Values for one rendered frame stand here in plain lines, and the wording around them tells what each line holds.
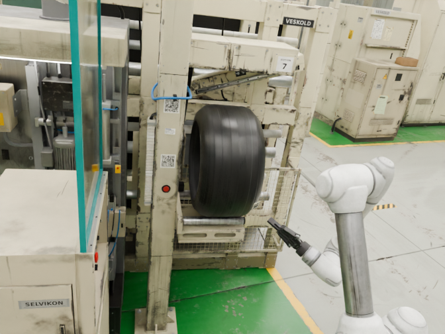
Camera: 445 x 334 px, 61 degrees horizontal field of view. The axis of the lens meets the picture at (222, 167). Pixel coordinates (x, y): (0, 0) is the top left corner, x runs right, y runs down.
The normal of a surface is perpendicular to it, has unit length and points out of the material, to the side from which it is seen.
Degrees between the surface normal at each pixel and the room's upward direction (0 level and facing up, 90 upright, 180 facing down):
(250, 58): 90
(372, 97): 90
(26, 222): 0
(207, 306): 0
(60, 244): 0
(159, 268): 90
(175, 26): 90
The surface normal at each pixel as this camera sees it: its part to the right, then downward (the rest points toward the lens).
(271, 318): 0.12, -0.89
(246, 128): 0.20, -0.51
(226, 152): 0.22, -0.11
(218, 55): 0.18, 0.45
